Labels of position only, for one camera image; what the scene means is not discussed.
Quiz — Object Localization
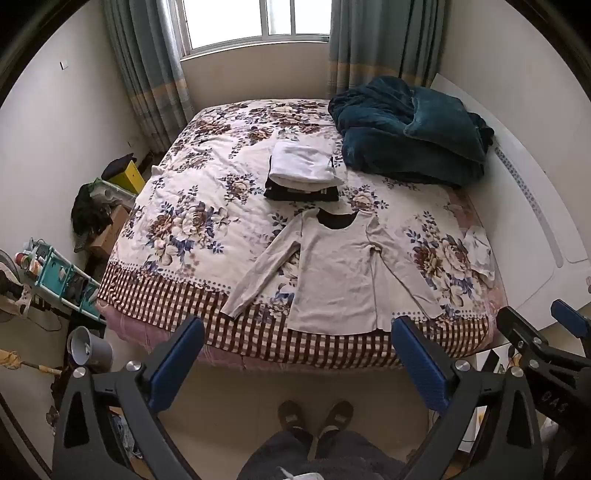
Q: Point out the small white cloth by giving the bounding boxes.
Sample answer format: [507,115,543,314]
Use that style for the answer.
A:
[463,228,496,282]

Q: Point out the yellow box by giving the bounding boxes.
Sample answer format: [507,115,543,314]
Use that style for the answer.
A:
[108,159,141,195]

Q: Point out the black folded garment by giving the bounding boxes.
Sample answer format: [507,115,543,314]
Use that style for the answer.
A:
[264,157,340,202]

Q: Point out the beige long-sleeve shirt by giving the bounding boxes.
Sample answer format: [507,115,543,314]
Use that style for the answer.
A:
[221,208,445,335]

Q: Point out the teal curtain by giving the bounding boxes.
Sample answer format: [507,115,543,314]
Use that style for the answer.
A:
[327,0,446,100]
[102,0,195,154]

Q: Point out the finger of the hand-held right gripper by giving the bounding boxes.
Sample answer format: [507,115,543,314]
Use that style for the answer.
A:
[551,299,591,340]
[496,306,555,365]

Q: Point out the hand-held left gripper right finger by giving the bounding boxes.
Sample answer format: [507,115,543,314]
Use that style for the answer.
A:
[390,315,546,480]

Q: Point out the cardboard box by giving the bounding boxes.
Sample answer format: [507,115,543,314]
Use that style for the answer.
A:
[90,205,132,257]

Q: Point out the yellow broom handle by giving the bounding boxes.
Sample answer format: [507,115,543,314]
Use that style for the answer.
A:
[0,351,63,377]

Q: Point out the person's right shoe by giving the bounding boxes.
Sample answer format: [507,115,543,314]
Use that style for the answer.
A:
[321,400,355,435]

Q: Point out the teal storage cart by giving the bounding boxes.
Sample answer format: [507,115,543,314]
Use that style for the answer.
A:
[14,237,105,321]

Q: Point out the floor fan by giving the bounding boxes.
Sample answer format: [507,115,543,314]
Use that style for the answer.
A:
[0,249,33,324]

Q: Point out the dark cloth pile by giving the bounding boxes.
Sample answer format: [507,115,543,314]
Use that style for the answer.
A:
[71,184,114,237]

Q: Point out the person's shoe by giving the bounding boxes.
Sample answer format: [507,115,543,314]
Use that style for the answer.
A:
[277,400,304,432]
[321,400,355,435]

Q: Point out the window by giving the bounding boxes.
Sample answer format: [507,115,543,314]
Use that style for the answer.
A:
[178,0,334,58]

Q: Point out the person's legs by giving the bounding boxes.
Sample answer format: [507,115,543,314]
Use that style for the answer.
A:
[236,429,407,480]

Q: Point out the white headboard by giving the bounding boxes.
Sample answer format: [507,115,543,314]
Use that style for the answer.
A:
[429,73,591,330]

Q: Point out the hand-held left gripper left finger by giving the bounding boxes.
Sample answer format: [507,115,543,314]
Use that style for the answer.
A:
[52,315,206,480]

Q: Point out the person's left shoe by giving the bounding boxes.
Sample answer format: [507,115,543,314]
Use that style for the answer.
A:
[277,400,304,432]

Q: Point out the white folded garment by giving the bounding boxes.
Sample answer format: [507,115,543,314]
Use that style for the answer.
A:
[269,140,348,188]

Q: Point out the teal plush blanket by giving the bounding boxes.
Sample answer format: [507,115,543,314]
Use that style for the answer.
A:
[328,76,495,186]

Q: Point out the floral quilt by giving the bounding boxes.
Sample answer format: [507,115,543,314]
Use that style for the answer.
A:
[95,98,506,365]

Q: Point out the grey waste bin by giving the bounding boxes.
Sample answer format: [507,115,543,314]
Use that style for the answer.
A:
[67,326,114,372]

